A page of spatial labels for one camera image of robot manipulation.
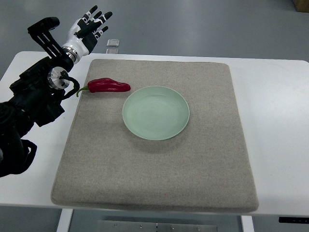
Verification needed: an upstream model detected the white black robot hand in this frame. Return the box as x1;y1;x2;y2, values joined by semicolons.
62;5;112;63

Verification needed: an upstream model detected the red chili pepper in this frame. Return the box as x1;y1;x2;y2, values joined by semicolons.
76;78;131;97

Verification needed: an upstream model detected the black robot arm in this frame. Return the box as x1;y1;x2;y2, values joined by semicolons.
0;17;80;177

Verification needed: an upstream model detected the light green plate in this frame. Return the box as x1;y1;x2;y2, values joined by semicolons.
122;86;190;141

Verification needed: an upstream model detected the white table leg left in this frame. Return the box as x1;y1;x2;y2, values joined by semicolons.
56;209;73;232

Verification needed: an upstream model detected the white table leg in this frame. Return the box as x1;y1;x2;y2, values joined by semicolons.
240;216;254;232
56;209;73;232

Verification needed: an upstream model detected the beige felt mat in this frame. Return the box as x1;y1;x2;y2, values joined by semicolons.
51;59;259;213

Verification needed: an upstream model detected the cardboard box corner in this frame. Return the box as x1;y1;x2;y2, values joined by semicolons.
293;0;309;13

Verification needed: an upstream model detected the white table leg right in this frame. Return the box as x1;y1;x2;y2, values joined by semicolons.
240;216;254;232

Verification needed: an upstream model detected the black table control panel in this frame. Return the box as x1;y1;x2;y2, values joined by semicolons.
279;217;309;224

